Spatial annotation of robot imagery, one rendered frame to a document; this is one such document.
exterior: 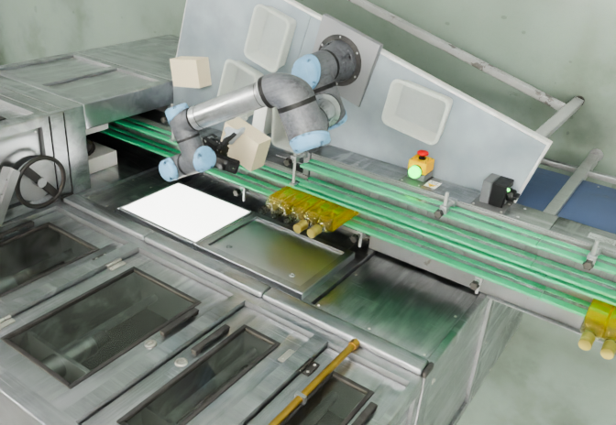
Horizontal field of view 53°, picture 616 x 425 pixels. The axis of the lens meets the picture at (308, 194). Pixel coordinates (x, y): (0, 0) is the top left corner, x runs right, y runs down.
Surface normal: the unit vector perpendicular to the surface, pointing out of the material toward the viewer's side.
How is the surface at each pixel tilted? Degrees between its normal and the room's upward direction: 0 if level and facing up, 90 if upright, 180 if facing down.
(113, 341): 90
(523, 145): 0
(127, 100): 90
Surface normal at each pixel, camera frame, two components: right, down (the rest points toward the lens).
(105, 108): 0.82, 0.30
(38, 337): 0.07, -0.89
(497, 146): -0.57, 0.33
